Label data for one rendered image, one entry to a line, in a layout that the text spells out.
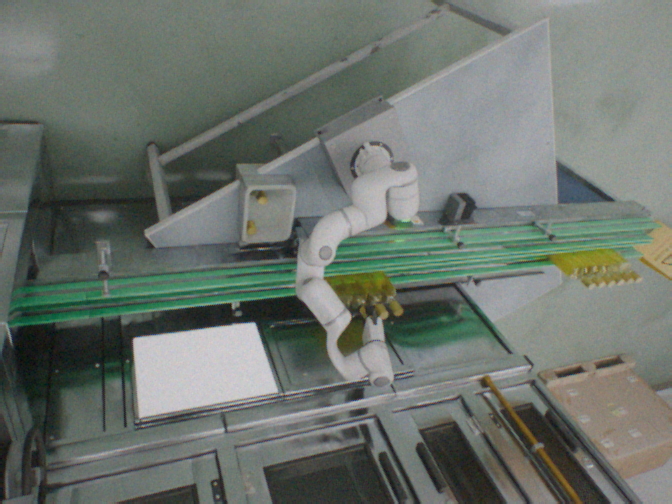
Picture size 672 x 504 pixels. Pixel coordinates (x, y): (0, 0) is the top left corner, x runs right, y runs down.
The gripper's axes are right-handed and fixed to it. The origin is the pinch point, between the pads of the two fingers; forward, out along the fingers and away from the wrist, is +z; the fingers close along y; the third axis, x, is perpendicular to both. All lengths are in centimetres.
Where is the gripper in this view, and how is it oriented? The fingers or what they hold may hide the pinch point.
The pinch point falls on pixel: (368, 315)
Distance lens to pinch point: 176.0
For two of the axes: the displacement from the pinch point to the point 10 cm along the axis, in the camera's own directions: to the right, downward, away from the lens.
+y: 1.6, -8.1, -5.7
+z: -1.0, -5.9, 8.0
